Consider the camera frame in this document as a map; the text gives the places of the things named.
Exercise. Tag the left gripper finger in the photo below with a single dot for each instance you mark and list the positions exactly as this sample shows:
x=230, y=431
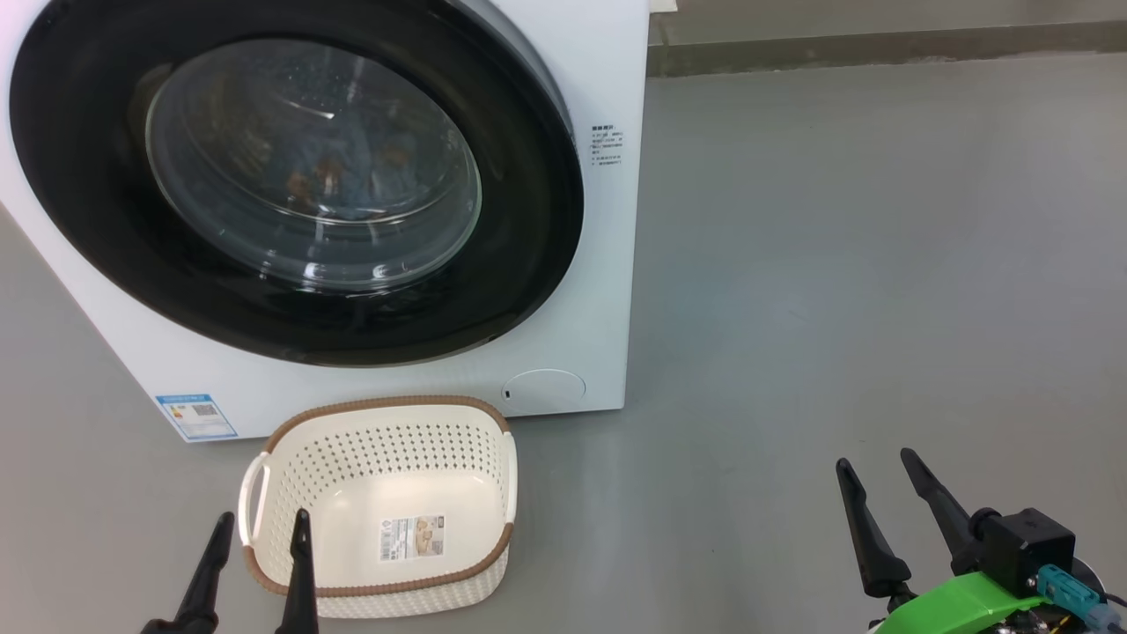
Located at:
x=198, y=599
x=301, y=590

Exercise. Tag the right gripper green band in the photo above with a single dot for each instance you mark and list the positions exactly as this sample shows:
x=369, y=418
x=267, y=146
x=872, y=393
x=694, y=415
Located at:
x=960, y=608

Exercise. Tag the black round glass washer door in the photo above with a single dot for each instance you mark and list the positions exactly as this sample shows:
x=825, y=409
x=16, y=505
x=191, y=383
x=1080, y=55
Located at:
x=528, y=220

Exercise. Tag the printed basket label sticker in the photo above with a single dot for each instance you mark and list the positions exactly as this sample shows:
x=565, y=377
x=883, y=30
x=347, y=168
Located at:
x=412, y=538

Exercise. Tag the cream perforated laundry basket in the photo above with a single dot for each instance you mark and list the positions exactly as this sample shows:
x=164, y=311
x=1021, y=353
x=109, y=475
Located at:
x=414, y=475

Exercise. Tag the white front-load washing machine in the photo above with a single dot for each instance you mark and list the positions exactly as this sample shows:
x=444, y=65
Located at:
x=607, y=291

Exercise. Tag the blue energy label sticker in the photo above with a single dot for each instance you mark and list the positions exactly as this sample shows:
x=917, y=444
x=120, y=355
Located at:
x=196, y=417

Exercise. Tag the round white filter cover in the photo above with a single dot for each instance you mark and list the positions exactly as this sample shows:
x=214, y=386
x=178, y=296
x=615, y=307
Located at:
x=546, y=389

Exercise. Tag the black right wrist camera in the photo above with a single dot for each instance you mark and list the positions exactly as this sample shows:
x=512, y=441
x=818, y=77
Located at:
x=1026, y=546

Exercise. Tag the teal right camera connector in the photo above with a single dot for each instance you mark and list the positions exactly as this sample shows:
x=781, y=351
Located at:
x=1061, y=592

